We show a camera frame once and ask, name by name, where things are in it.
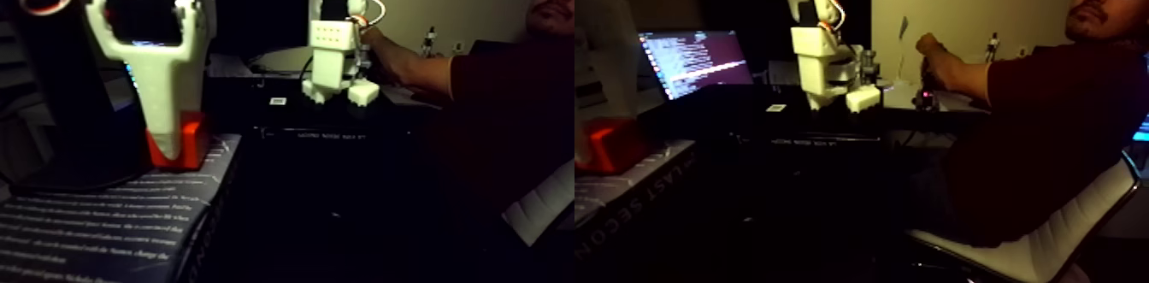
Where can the small white label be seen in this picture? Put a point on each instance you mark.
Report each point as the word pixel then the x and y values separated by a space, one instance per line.
pixel 278 101

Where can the black box with white lettering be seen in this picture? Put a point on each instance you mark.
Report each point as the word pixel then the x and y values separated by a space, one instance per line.
pixel 296 132

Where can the red cube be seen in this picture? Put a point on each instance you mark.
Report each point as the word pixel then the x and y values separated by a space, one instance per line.
pixel 193 146

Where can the small figurine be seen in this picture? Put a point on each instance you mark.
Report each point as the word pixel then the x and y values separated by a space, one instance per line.
pixel 992 49

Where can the white office chair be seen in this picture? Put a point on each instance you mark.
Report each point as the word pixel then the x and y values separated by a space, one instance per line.
pixel 1032 253

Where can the laptop with blue screen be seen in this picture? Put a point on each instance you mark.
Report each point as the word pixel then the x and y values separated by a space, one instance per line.
pixel 1144 128

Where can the person's left hand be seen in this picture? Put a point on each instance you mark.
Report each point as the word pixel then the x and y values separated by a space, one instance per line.
pixel 930 49

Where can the dark book with white lettering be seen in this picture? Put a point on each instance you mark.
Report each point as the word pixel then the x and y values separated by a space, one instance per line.
pixel 108 222

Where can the person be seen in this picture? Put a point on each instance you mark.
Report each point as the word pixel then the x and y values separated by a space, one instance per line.
pixel 1050 123

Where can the dark leader arm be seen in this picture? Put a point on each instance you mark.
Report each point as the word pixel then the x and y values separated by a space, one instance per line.
pixel 925 87

